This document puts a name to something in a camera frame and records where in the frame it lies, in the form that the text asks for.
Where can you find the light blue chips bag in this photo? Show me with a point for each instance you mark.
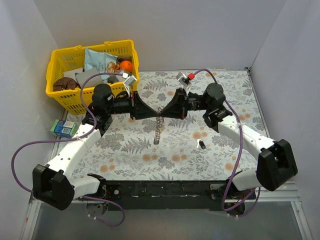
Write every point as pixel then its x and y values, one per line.
pixel 102 61

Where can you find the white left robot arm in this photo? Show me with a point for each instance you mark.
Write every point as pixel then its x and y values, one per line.
pixel 52 183

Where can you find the white box in basket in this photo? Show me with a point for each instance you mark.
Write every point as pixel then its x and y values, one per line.
pixel 72 73

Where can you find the yellow plastic basket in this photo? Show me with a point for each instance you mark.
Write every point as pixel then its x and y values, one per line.
pixel 66 59

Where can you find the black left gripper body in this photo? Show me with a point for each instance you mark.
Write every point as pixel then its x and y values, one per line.
pixel 133 105

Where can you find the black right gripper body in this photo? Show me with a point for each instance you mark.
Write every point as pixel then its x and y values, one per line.
pixel 183 104

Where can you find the black head small key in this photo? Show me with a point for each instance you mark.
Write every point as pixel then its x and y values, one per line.
pixel 200 144

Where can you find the grey cardboard box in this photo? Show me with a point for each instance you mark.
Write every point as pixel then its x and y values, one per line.
pixel 82 77

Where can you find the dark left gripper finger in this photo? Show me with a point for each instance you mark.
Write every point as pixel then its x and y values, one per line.
pixel 144 112
pixel 137 101

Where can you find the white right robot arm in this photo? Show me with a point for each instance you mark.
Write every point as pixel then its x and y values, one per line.
pixel 275 159

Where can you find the brown round bun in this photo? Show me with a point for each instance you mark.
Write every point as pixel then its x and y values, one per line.
pixel 65 83

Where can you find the orange fruit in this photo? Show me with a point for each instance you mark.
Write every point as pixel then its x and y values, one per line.
pixel 126 65

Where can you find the green blue carton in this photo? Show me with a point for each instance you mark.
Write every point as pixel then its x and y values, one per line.
pixel 64 128

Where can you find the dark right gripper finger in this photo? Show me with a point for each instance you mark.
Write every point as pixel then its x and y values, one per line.
pixel 171 112
pixel 178 99

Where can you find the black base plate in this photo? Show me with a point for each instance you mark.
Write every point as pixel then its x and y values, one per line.
pixel 164 194

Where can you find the aluminium frame rail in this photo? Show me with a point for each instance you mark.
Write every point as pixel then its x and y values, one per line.
pixel 173 210

